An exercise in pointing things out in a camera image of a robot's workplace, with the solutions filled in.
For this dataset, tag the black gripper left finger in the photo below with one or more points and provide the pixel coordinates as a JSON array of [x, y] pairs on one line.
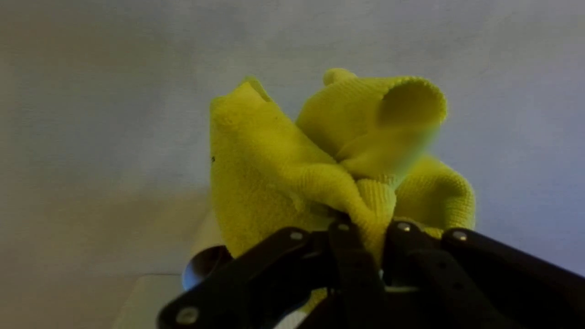
[[275, 274]]

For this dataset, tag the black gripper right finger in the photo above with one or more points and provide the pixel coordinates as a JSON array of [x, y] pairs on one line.
[[488, 280]]

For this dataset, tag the bright yellow towel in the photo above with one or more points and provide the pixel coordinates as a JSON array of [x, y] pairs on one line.
[[286, 170]]

